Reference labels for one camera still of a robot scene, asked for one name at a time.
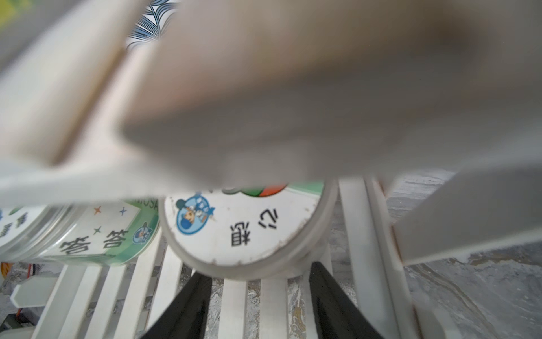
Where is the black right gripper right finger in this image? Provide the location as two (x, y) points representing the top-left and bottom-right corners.
(309, 261), (383, 339)

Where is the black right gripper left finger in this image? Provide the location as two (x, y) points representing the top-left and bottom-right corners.
(142, 273), (212, 339)

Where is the red label lid jar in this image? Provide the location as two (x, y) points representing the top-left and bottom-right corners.
(159, 179), (339, 281)

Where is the green lid seed jar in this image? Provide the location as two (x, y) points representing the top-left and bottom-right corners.
(1, 199), (159, 266)

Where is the white slatted wooden shelf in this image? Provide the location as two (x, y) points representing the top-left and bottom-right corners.
(1, 1), (541, 338)

